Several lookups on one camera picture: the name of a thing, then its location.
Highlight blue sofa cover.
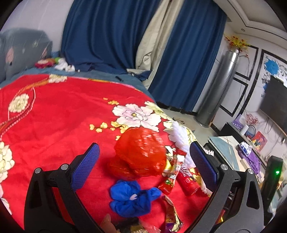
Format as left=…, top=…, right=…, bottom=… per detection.
left=1, top=67, right=155, bottom=101

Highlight coffee table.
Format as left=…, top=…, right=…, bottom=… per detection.
left=203, top=135, right=263, bottom=180

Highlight blue curtain right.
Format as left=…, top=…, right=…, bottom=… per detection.
left=148, top=1, right=227, bottom=112

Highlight blue plastic bag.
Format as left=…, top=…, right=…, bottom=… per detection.
left=109, top=180, right=161, bottom=218

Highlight yellow artificial flowers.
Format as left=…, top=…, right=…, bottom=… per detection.
left=224, top=35, right=250, bottom=51

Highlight red plastic bag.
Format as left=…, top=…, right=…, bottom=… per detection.
left=107, top=128, right=167, bottom=181

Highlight green pea snack packet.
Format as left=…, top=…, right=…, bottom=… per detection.
left=115, top=217, right=161, bottom=233

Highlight purple cloth bag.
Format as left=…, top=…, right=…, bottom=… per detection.
left=237, top=146, right=261, bottom=175

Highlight red floral blanket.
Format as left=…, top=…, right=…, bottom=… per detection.
left=1, top=74, right=176, bottom=227

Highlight white vase red flowers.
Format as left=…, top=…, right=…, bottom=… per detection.
left=241, top=113, right=259, bottom=135

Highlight black tv stand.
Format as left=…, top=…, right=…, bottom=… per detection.
left=219, top=122, right=248, bottom=143

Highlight grey sofa cushion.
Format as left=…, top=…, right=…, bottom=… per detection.
left=1, top=28, right=53, bottom=82

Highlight colourful painting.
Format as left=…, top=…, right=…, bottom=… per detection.
left=251, top=131, right=268, bottom=152

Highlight blue curtain left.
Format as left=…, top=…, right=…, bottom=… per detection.
left=61, top=1, right=160, bottom=74

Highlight tissue pack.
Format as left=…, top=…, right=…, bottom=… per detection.
left=238, top=142, right=252, bottom=157

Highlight purple snack wrapper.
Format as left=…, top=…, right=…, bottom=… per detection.
left=162, top=195, right=183, bottom=233

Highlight left hand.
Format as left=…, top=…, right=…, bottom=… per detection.
left=100, top=214, right=118, bottom=233

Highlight round mirror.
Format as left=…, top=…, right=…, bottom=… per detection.
left=245, top=125, right=256, bottom=140

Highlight red snack packet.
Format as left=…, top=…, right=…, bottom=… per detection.
left=158, top=148, right=186, bottom=195

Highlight beige curtain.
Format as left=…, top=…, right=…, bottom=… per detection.
left=127, top=0, right=184, bottom=89

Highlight red snack tube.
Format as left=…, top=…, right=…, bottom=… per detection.
left=176, top=164, right=200, bottom=196

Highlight blue curtain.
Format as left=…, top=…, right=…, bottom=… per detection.
left=61, top=1, right=160, bottom=74
left=148, top=1, right=227, bottom=112

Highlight plush toy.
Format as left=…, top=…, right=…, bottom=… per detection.
left=35, top=57, right=75, bottom=72

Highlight silver tower air conditioner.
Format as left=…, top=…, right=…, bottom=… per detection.
left=195, top=47, right=240, bottom=127

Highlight black curved television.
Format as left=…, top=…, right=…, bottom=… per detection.
left=259, top=76, right=287, bottom=134

